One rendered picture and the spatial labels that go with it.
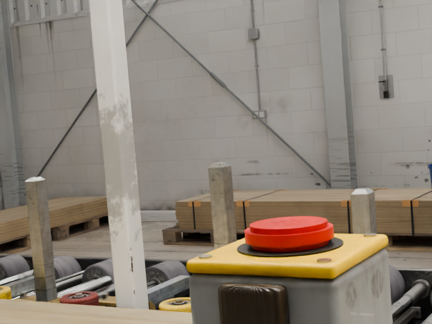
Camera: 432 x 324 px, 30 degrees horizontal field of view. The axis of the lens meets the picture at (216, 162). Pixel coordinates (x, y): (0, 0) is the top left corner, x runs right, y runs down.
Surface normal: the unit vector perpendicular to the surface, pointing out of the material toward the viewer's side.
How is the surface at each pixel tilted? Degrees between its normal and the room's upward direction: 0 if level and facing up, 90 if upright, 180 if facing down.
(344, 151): 90
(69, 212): 90
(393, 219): 90
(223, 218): 90
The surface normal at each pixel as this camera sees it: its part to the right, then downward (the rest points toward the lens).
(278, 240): -0.30, 0.10
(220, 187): -0.50, 0.11
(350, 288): 0.87, -0.04
